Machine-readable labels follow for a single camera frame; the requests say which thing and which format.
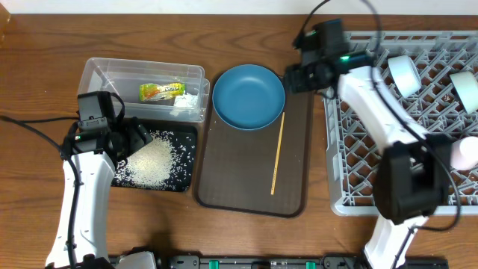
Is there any green orange snack wrapper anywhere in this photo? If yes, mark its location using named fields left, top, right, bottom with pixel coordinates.
left=139, top=83, right=186, bottom=102

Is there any white rice pile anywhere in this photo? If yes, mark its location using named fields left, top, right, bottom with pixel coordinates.
left=114, top=129, right=196, bottom=191

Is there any light blue bowl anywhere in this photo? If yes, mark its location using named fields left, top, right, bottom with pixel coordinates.
left=388, top=55, right=422, bottom=98

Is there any white tissue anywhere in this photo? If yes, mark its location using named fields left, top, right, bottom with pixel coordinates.
left=170, top=93, right=198, bottom=117

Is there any dark blue plate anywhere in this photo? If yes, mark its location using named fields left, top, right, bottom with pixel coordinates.
left=212, top=64, right=286, bottom=131

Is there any wooden chopstick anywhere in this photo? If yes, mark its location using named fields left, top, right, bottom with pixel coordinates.
left=270, top=112, right=285, bottom=196

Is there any mint green bowl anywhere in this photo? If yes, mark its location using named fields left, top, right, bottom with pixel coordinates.
left=450, top=71, right=478, bottom=114

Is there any pink white cup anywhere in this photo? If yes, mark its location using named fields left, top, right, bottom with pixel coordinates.
left=450, top=137, right=478, bottom=170

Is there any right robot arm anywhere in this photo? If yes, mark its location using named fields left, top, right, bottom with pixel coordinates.
left=283, top=19, right=453, bottom=268

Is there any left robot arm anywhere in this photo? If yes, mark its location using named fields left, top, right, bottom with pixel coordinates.
left=46, top=91, right=152, bottom=268

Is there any grey dishwasher rack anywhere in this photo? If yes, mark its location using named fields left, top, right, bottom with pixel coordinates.
left=324, top=31, right=477, bottom=216

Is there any clear plastic bin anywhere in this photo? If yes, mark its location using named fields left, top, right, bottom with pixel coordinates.
left=78, top=58, right=210, bottom=123

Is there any black plastic tray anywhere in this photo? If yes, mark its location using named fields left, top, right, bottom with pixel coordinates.
left=111, top=121, right=199, bottom=194

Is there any brown serving tray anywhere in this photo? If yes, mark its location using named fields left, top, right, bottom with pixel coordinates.
left=194, top=93, right=314, bottom=218

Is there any right black cable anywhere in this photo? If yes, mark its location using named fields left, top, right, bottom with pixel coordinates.
left=293, top=0, right=462, bottom=232

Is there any black cable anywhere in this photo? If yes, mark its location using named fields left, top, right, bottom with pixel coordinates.
left=0, top=114, right=81, bottom=269
left=293, top=0, right=462, bottom=232

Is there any left black cable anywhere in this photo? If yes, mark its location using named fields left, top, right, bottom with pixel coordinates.
left=0, top=114, right=81, bottom=269

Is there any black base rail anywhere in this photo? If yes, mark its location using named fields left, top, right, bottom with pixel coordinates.
left=155, top=256, right=449, bottom=269

